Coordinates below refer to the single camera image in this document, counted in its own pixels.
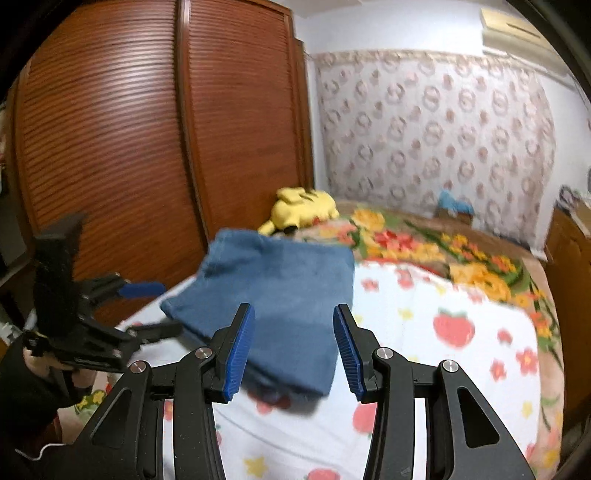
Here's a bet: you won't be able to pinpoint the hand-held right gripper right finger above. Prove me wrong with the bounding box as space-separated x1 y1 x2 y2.
333 304 533 480

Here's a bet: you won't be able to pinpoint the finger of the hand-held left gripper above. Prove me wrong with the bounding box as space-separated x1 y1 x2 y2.
76 272 168 311
117 320 184 345

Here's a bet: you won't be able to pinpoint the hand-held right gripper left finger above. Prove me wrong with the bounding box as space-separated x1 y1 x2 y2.
60 303 256 480

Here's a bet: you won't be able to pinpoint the blue denim pants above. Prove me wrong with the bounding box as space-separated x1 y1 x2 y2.
159 228 357 398

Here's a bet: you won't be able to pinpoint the person's left forearm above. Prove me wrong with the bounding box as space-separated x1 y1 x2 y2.
0 339 75 444

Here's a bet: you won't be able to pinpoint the person's left hand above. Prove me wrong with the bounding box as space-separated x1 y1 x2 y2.
23 352 95 393

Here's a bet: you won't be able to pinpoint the white strawberry print sheet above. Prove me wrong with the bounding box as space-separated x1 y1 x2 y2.
115 263 542 480

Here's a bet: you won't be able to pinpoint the yellow plush toy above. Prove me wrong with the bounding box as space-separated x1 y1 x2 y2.
257 186 341 237

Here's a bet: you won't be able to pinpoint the wooden louvered wardrobe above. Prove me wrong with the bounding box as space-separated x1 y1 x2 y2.
9 0 315 326

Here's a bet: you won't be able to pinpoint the floral blanket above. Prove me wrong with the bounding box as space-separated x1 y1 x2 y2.
295 203 568 480

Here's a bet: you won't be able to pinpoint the small brown box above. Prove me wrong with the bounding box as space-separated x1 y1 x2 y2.
436 210 475 227

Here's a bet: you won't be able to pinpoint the blue plush toy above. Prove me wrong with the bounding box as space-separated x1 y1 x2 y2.
436 188 476 217

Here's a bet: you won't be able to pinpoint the circle patterned curtain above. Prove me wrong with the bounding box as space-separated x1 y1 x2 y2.
314 48 558 254

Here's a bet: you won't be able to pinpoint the wooden cabinet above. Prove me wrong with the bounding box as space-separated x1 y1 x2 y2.
544 203 591 418

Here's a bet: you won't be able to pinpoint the white air conditioner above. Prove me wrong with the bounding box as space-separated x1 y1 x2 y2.
480 7 574 78

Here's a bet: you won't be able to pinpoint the thin white cable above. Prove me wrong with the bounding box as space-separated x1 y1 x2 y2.
16 442 63 462

